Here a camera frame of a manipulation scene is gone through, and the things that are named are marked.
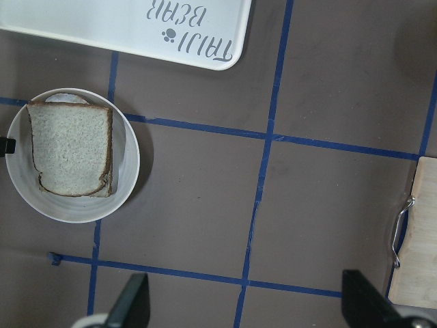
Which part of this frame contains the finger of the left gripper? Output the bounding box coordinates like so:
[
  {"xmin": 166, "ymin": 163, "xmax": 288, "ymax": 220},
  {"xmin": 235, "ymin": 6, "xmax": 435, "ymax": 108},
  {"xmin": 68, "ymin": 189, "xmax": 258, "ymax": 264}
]
[{"xmin": 0, "ymin": 136, "xmax": 16, "ymax": 157}]

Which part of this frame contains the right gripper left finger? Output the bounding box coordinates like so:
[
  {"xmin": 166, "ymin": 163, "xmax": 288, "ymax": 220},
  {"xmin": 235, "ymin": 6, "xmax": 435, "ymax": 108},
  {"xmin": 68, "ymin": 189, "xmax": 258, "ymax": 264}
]
[{"xmin": 104, "ymin": 273, "xmax": 151, "ymax": 328}]

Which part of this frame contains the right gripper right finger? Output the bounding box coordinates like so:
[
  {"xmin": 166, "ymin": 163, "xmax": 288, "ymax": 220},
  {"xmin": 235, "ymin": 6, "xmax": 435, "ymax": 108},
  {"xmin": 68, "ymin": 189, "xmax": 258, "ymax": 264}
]
[{"xmin": 341, "ymin": 270, "xmax": 415, "ymax": 328}]

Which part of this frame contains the bread slice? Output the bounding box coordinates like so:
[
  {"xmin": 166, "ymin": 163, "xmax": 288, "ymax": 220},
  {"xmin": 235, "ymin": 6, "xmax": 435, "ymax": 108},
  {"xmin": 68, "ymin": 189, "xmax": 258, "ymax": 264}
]
[
  {"xmin": 90, "ymin": 114, "xmax": 113, "ymax": 197},
  {"xmin": 26, "ymin": 101, "xmax": 113, "ymax": 197}
]

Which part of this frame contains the white round plate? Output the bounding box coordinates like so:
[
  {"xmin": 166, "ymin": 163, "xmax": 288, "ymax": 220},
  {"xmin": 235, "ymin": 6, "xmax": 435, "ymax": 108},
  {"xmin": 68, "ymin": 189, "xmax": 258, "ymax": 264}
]
[{"xmin": 5, "ymin": 88, "xmax": 140, "ymax": 223}]

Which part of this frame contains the wooden cutting board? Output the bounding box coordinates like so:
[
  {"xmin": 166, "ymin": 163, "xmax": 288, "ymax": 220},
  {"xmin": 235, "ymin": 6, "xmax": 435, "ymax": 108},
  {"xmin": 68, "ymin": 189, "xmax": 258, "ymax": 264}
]
[{"xmin": 388, "ymin": 156, "xmax": 436, "ymax": 310}]

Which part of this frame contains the fried egg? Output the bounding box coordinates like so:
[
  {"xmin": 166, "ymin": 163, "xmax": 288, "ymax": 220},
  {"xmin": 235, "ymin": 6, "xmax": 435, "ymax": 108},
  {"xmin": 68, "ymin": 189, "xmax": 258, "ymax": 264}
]
[{"xmin": 45, "ymin": 93, "xmax": 89, "ymax": 105}]

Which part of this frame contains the cream bear tray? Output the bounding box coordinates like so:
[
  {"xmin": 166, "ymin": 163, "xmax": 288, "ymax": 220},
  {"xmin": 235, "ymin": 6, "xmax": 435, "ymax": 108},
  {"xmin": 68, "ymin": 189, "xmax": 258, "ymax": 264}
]
[{"xmin": 1, "ymin": 1, "xmax": 252, "ymax": 70}]

